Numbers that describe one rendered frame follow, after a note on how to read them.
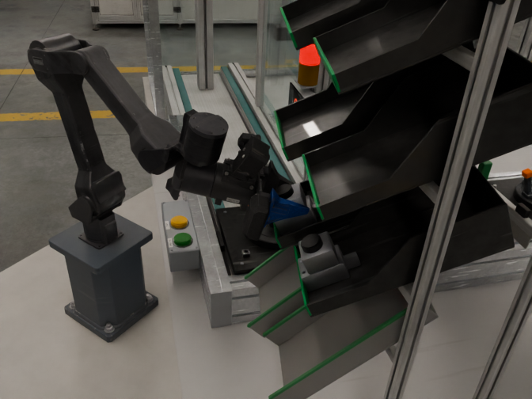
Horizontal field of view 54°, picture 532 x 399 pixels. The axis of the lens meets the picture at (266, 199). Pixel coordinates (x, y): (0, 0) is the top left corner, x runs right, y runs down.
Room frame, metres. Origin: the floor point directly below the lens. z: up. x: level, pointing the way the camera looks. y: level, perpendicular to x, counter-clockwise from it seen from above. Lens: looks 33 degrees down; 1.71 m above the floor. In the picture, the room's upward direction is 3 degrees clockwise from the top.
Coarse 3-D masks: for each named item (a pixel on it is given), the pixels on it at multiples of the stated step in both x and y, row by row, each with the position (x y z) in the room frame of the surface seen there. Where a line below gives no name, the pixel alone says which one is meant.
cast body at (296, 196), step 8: (288, 184) 0.71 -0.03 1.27; (296, 184) 0.72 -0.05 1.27; (280, 192) 0.70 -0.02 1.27; (288, 192) 0.69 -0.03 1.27; (296, 192) 0.70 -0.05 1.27; (296, 200) 0.68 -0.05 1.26; (304, 200) 0.69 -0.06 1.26; (312, 208) 0.70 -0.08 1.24; (304, 216) 0.69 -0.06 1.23; (312, 216) 0.69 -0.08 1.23; (280, 224) 0.68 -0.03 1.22; (288, 224) 0.68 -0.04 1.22; (296, 224) 0.69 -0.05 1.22; (304, 224) 0.69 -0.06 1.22; (280, 232) 0.68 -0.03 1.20; (288, 232) 0.69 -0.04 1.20
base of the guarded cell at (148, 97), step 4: (144, 80) 2.22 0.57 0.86; (148, 80) 2.22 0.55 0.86; (252, 80) 2.29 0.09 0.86; (144, 84) 2.17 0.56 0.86; (148, 84) 2.17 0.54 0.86; (252, 84) 2.24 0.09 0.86; (144, 88) 2.12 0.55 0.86; (148, 88) 2.13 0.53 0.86; (144, 92) 2.24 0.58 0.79; (148, 92) 2.08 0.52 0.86; (148, 96) 2.04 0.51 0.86; (148, 100) 2.00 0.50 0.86; (152, 100) 2.00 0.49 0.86; (148, 104) 1.95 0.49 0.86; (152, 104) 1.95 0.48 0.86; (152, 108) 1.91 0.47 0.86; (168, 116) 1.85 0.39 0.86
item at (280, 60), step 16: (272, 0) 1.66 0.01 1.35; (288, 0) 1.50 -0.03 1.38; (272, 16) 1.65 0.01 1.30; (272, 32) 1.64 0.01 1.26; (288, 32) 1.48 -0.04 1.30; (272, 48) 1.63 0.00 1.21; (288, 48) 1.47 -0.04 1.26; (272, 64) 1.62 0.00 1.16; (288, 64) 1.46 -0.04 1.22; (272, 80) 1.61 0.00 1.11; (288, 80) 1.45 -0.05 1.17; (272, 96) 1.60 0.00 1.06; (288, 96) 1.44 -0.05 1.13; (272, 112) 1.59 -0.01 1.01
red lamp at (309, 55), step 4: (312, 44) 1.19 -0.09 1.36; (304, 48) 1.19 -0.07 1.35; (308, 48) 1.19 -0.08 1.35; (312, 48) 1.19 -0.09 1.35; (300, 52) 1.20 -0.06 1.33; (304, 52) 1.19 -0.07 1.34; (308, 52) 1.19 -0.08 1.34; (312, 52) 1.19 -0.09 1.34; (316, 52) 1.19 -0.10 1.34; (300, 56) 1.20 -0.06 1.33; (304, 56) 1.19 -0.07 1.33; (308, 56) 1.19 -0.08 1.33; (312, 56) 1.19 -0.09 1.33; (316, 56) 1.19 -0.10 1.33; (300, 60) 1.20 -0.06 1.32; (304, 60) 1.19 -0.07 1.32; (308, 60) 1.19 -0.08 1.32; (312, 60) 1.19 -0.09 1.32; (316, 60) 1.19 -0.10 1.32; (304, 64) 1.19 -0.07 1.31; (308, 64) 1.19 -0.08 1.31; (312, 64) 1.19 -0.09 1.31; (316, 64) 1.19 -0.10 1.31
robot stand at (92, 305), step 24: (120, 216) 0.90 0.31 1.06; (48, 240) 0.81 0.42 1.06; (72, 240) 0.81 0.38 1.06; (120, 240) 0.82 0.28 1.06; (144, 240) 0.83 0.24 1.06; (72, 264) 0.78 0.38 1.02; (96, 264) 0.74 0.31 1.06; (120, 264) 0.78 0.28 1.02; (72, 288) 0.79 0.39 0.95; (96, 288) 0.75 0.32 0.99; (120, 288) 0.78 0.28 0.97; (144, 288) 0.84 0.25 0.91; (72, 312) 0.79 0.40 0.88; (96, 312) 0.76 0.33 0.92; (120, 312) 0.77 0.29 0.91; (144, 312) 0.81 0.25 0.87
